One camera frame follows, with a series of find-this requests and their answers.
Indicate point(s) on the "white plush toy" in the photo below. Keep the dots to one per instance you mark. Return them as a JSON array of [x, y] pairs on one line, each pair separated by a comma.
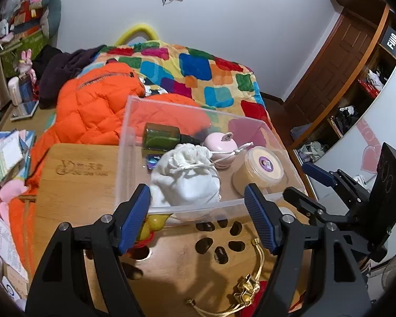
[[2, 29]]

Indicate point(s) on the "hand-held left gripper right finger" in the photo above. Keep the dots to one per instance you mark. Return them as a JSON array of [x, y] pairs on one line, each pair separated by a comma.
[[260, 221]]

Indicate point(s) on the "yellow hoop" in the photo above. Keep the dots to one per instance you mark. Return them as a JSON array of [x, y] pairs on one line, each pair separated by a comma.
[[138, 28]]

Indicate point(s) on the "wooden door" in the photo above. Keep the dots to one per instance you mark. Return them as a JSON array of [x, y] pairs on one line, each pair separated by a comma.
[[333, 56]]

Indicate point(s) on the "clear plastic box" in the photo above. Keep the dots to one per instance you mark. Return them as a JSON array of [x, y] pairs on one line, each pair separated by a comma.
[[201, 213]]

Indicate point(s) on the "grey green plush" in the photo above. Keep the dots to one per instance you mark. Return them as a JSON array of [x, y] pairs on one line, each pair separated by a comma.
[[52, 13]]

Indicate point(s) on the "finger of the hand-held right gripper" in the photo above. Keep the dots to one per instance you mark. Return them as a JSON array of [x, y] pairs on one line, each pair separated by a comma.
[[316, 172], [303, 201]]

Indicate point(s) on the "colourful patchwork blanket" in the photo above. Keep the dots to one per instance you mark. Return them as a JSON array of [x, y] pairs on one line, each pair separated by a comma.
[[198, 69]]

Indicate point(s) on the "pink rabbit toy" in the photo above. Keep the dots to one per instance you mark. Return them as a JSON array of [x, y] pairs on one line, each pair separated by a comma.
[[27, 64]]

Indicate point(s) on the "black sign box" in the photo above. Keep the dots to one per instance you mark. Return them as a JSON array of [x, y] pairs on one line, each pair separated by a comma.
[[392, 41]]

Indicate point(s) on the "yellow and red toy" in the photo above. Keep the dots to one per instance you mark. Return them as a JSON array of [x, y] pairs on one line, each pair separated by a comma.
[[155, 223]]

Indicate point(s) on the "pink round case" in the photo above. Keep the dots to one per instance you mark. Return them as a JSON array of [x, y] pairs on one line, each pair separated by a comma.
[[221, 148]]

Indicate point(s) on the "white heart print panel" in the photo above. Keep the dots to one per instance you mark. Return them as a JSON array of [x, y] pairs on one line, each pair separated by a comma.
[[363, 140]]

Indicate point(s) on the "wooden desk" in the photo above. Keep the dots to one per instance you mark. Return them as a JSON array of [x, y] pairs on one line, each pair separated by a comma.
[[85, 188]]

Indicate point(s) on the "patchwork cushion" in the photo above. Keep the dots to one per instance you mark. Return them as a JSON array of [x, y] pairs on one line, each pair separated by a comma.
[[24, 16]]

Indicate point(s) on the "white cardboard boxes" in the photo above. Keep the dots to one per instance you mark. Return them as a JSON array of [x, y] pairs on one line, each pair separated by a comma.
[[5, 257]]

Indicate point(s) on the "green glass bottle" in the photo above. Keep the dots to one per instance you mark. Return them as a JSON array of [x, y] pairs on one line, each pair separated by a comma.
[[161, 135]]

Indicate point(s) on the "stack of booklets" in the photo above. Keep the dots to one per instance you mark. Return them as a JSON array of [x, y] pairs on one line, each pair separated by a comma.
[[6, 158]]

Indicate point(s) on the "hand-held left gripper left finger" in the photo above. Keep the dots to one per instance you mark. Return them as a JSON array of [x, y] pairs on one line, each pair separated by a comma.
[[137, 214]]

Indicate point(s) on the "cream tub with lid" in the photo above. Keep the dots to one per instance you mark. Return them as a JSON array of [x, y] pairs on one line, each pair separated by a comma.
[[254, 171]]

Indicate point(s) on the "orange puffer jacket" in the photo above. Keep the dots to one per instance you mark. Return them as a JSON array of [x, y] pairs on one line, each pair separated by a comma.
[[95, 112]]

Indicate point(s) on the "pink plush toy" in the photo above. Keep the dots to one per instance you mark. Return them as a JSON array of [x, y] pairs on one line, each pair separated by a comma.
[[10, 198]]

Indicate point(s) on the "dark clothing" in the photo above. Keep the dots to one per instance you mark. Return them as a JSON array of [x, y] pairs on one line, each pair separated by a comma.
[[62, 69]]

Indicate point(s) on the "wooden shelf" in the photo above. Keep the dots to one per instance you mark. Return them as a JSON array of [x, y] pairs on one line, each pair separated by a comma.
[[359, 105]]

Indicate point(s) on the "small blue packet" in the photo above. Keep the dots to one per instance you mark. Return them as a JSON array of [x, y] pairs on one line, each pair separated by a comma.
[[152, 162]]

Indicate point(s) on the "red fabric piece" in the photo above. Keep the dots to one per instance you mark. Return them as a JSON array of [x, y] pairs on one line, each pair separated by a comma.
[[260, 295]]

